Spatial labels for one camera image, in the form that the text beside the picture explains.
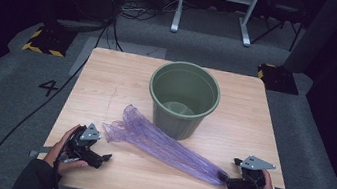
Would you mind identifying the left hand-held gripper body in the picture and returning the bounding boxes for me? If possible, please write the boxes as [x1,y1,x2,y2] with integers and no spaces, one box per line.
[59,119,104,168]

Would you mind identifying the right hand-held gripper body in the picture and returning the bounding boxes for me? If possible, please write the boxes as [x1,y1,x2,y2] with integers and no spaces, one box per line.
[226,152,278,189]

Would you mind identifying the purple plastic bag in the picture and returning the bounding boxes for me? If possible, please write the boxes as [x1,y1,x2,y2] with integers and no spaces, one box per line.
[95,100,237,188]

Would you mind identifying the green plastic bin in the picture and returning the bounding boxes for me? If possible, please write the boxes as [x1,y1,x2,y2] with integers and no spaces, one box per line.
[141,57,226,147]

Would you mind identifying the person's left hand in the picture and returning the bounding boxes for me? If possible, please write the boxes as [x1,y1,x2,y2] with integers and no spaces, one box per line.
[41,119,95,179]

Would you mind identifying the black yellow striped base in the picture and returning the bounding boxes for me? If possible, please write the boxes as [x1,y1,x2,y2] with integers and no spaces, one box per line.
[21,22,78,60]
[254,62,303,97]

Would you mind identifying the black stand legs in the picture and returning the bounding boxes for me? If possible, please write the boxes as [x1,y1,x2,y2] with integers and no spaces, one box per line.
[250,0,308,54]

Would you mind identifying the grey pillar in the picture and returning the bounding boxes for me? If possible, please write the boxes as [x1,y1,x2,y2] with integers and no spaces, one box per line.
[281,0,337,80]

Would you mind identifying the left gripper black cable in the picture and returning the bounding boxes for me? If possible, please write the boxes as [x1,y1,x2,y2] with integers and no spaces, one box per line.
[50,125,84,189]

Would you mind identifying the long black floor cable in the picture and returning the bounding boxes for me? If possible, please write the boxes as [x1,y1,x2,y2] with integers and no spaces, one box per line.
[0,0,118,189]

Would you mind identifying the bundle of floor cables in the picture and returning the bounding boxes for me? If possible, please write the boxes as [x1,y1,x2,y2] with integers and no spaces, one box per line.
[116,0,180,28]

